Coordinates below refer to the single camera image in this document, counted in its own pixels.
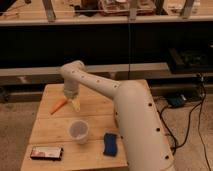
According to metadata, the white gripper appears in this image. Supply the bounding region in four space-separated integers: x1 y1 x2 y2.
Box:
63 80 81 112

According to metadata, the orange pepper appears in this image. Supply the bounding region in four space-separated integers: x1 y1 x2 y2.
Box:
50 98 68 114

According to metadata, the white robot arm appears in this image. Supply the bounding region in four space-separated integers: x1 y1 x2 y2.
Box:
60 60 175 171

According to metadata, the white ceramic cup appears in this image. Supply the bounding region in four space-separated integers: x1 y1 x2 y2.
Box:
69 120 89 145

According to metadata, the wooden table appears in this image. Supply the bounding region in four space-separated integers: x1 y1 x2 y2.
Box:
20 79 176 171

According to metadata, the blue sponge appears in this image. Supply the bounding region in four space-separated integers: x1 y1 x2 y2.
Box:
103 133 118 157

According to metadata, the black rectangular box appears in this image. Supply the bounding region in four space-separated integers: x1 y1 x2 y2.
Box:
30 146 63 161

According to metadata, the black power adapter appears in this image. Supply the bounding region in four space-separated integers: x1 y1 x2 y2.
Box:
166 95 185 108

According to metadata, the metal shelf rack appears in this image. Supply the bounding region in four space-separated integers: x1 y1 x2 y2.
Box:
0 0 213 103

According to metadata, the black floor cable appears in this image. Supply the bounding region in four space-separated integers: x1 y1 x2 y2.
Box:
159 74 213 171

